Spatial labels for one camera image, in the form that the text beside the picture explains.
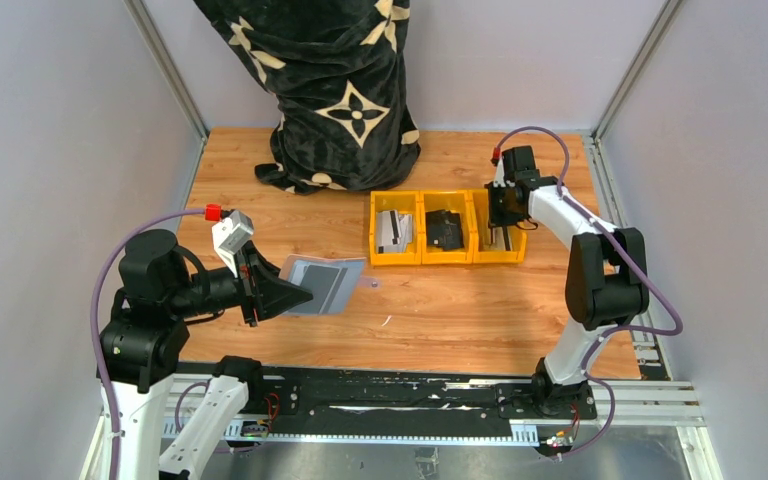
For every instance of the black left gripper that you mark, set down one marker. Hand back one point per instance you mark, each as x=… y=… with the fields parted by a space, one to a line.
x=270 y=293

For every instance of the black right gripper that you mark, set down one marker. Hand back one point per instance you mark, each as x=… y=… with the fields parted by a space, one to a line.
x=496 y=217

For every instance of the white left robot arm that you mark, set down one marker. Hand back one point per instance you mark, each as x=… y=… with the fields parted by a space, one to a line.
x=165 y=285

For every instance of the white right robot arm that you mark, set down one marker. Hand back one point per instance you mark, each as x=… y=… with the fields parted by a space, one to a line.
x=603 y=288

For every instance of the cream card in right bin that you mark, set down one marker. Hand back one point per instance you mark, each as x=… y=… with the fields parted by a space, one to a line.
x=498 y=239

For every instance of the black card in holder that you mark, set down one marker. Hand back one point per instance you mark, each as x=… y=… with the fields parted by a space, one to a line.
x=331 y=286

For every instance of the dark card in middle bin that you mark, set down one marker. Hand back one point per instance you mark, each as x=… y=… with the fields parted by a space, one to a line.
x=444 y=230

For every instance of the silver cards in left bin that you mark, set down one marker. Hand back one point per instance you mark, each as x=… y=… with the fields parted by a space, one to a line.
x=393 y=231

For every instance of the yellow bin right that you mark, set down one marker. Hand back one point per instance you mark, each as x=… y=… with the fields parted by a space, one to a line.
x=480 y=202

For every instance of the yellow bin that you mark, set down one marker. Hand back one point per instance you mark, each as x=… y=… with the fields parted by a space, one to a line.
x=480 y=202
x=404 y=202
x=458 y=201

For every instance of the yellow bin middle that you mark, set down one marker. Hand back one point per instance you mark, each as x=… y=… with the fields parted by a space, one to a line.
x=458 y=201

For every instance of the yellow bin left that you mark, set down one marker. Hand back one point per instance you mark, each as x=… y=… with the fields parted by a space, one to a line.
x=404 y=202

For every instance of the black patterned blanket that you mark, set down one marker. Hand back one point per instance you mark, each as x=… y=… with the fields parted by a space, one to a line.
x=337 y=71

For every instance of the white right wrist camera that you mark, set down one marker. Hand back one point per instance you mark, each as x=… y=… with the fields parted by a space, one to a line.
x=499 y=180

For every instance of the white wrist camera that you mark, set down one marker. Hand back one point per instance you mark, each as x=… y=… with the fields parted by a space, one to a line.
x=229 y=236
x=499 y=180

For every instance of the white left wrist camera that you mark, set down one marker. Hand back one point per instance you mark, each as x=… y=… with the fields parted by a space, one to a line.
x=229 y=236

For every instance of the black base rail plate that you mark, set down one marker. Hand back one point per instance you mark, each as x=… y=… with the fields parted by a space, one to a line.
x=356 y=404

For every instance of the aluminium frame rail right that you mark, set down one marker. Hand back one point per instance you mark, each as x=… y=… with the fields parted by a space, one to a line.
x=656 y=33

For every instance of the aluminium frame rail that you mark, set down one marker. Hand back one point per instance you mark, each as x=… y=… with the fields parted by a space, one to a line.
x=139 y=11
x=656 y=33

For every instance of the aluminium frame rail left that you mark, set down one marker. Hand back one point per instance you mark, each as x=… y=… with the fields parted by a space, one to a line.
x=139 y=11

